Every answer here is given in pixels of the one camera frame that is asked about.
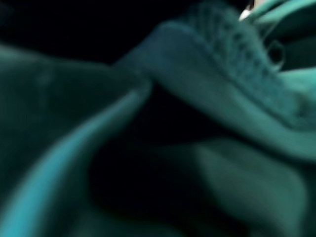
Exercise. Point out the teal green garment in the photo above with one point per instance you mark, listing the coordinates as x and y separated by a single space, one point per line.
222 98

